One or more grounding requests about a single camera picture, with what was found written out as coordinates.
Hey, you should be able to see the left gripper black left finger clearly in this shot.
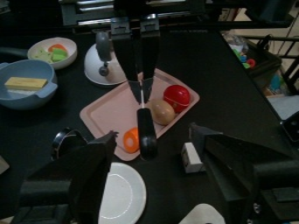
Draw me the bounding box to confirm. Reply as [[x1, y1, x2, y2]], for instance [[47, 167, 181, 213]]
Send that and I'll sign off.
[[11, 129, 121, 224]]

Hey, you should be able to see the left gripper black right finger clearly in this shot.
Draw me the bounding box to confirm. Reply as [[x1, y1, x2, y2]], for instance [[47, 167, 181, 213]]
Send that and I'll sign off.
[[189, 122, 299, 224]]

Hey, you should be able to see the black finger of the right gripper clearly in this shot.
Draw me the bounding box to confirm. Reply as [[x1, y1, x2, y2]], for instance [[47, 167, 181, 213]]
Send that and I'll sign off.
[[111, 17, 143, 105], [139, 14, 162, 96]]

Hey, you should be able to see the white toy kettle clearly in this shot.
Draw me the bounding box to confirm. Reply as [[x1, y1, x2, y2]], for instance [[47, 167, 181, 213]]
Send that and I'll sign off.
[[83, 31, 130, 87]]

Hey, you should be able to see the black round silver-rimmed object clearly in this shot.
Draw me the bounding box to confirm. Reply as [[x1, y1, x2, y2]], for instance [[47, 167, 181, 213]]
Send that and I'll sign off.
[[51, 127, 90, 162]]

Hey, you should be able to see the white round plate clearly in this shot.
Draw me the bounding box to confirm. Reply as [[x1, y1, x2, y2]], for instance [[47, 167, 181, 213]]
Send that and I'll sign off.
[[98, 161, 149, 224]]

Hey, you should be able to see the red toy tomato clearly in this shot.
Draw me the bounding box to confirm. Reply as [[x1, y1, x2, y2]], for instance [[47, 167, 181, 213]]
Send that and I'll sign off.
[[163, 84, 193, 114]]

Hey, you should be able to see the orange toy carrot slice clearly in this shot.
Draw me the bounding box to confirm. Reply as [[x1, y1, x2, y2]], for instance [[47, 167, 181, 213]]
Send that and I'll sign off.
[[47, 43, 70, 53]]

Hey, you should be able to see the white segmented block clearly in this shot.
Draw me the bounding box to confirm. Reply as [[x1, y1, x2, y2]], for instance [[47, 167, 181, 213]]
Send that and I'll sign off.
[[181, 142, 208, 174]]

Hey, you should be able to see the white toy frying pan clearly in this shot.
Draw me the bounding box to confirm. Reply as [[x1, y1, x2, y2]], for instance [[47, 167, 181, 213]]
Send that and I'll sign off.
[[0, 36, 79, 71]]

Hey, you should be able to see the brown toy egg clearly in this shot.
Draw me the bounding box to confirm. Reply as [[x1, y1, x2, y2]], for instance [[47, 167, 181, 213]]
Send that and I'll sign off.
[[149, 99, 178, 127]]

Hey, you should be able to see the pink plastic tray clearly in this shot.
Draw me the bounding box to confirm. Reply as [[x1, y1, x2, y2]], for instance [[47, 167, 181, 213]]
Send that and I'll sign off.
[[79, 67, 202, 162]]

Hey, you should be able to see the orange toy food piece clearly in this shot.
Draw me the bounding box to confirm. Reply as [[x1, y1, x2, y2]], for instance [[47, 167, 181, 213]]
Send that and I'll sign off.
[[122, 127, 142, 154]]

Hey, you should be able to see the pale green toy vegetable piece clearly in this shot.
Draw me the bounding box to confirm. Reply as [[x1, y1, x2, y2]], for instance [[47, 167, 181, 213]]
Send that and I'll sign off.
[[33, 47, 54, 64]]

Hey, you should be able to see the yellow toy butter block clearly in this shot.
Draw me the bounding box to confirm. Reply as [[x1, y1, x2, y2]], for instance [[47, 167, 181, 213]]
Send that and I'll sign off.
[[5, 76, 50, 91]]

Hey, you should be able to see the blue toy bowl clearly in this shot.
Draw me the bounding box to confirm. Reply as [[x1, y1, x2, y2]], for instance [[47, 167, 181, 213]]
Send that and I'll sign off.
[[0, 59, 61, 111]]

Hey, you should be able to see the black bin of toys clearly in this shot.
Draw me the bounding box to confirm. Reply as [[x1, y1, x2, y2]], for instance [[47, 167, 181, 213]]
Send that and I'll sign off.
[[222, 30, 285, 90]]

